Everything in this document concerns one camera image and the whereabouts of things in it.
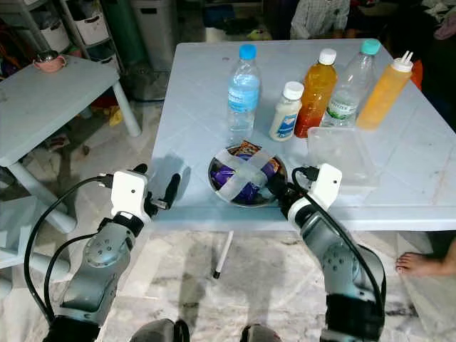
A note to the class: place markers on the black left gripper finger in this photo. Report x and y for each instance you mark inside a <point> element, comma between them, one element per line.
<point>139,168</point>
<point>172,190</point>

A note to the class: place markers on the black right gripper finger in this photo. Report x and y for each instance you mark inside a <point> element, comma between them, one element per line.
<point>275,184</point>
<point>285,200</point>

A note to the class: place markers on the metal bowl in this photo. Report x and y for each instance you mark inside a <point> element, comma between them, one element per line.
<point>246,201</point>

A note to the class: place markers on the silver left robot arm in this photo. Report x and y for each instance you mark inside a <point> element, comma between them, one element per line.
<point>103,271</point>

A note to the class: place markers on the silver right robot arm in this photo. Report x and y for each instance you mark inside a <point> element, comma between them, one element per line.
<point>342,263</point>

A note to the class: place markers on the translucent tape cross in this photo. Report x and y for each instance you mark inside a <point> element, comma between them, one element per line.
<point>246,173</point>

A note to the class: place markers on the brown snack packet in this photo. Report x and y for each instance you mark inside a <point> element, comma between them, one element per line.
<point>246,149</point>

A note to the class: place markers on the purple snack packet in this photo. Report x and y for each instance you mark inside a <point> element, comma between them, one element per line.
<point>224,176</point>

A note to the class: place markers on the clear plastic container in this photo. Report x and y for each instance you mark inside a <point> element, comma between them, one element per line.
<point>342,157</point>

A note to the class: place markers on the small white sauce bottle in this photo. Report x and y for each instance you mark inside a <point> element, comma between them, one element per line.
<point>286,114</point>

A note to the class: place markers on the large pale blue plastic table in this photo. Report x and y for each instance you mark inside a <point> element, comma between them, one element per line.
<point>206,100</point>

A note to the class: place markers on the water bottle with blue cap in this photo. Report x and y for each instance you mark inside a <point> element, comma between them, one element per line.
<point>244,92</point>

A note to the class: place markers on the orange juice bottle white cap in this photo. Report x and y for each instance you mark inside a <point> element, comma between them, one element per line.
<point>317,92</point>

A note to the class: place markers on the small pale plastic table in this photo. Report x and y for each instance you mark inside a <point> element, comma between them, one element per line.
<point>43,107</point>

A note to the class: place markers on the clear bottle with teal cap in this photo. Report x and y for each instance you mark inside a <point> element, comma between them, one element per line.
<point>349,89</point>

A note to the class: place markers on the dark grey right robot foot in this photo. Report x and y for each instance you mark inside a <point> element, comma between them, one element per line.
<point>263,335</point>

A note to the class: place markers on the grey trash bin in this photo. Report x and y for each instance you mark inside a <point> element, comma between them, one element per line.
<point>153,32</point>

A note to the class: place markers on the green cylinder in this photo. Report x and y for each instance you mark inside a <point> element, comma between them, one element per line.
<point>122,32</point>

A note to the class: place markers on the orange squeeze sauce bottle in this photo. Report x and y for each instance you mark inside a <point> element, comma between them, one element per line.
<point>385,92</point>

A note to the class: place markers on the small pink bowl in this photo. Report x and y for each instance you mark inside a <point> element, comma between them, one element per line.
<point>49,63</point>

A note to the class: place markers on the pale blue plastic chair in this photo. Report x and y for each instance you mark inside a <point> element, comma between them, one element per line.
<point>14,235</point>

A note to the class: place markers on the bare foot of person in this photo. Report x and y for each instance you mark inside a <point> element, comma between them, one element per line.
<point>424,263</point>

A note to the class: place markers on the white drawer rack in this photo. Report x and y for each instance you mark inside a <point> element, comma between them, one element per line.
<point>78,25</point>

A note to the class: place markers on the person in checked shirt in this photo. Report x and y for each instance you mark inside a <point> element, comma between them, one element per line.
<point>320,18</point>

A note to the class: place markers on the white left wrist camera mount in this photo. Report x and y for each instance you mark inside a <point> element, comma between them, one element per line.
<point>130,192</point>

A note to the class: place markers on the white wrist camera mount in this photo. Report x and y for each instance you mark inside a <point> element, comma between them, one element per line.
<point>326,184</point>
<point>130,192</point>

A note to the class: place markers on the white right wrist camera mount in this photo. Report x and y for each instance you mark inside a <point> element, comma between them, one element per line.
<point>326,184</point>

